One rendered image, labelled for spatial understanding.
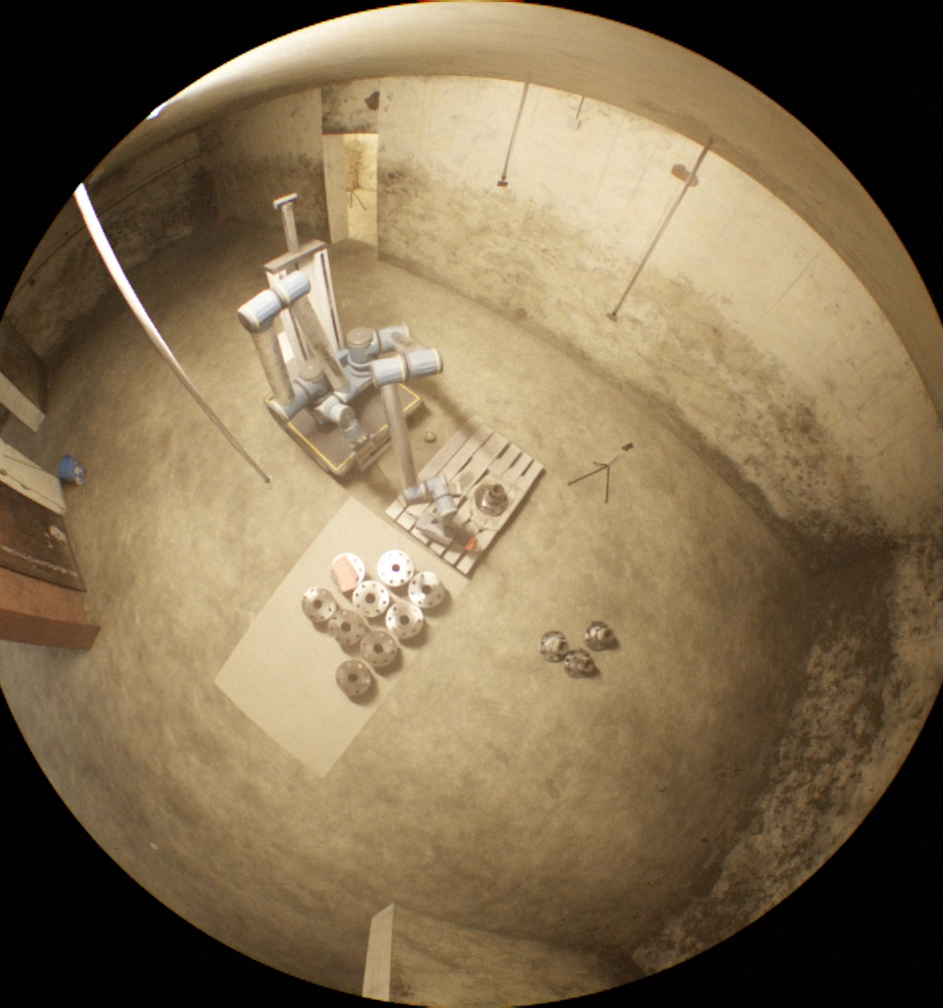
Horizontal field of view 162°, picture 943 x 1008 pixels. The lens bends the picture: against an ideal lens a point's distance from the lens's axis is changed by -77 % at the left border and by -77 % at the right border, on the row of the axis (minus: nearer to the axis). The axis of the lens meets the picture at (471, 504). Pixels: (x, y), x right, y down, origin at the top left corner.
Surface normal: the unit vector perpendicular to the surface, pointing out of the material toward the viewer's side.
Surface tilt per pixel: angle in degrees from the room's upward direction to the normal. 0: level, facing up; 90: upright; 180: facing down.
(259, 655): 0
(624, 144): 90
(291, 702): 0
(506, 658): 0
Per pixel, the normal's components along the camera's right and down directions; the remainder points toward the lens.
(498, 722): 0.14, -0.35
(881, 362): -0.58, 0.73
